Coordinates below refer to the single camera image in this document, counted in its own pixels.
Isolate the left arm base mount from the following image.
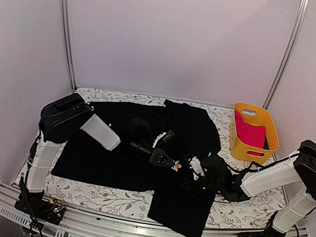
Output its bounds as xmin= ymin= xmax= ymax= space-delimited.
xmin=15 ymin=189 xmax=65 ymax=225

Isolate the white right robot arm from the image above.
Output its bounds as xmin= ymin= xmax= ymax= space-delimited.
xmin=182 ymin=140 xmax=316 ymax=237

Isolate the yellow plastic basket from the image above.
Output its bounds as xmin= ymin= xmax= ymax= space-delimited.
xmin=229 ymin=102 xmax=279 ymax=164

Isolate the black t-shirt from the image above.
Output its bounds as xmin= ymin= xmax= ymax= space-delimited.
xmin=51 ymin=100 xmax=221 ymax=237

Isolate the magenta cloth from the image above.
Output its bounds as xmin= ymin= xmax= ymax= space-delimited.
xmin=230 ymin=110 xmax=266 ymax=157

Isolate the sparkling brooch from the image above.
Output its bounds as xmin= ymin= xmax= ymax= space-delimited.
xmin=171 ymin=161 xmax=182 ymax=172

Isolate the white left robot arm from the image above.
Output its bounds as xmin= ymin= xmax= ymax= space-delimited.
xmin=22 ymin=93 xmax=121 ymax=216

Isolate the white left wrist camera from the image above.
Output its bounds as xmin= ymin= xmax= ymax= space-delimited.
xmin=152 ymin=130 xmax=174 ymax=148

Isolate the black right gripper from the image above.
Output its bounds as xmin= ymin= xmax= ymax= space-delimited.
xmin=175 ymin=173 xmax=223 ymax=203

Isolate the aluminium corner post left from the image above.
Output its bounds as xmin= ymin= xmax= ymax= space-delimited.
xmin=59 ymin=0 xmax=77 ymax=91

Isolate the aluminium corner post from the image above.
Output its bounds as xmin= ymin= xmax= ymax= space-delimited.
xmin=263 ymin=0 xmax=310 ymax=110
xmin=59 ymin=0 xmax=77 ymax=91

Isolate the aluminium corner post right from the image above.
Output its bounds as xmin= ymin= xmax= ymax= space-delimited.
xmin=263 ymin=0 xmax=310 ymax=110

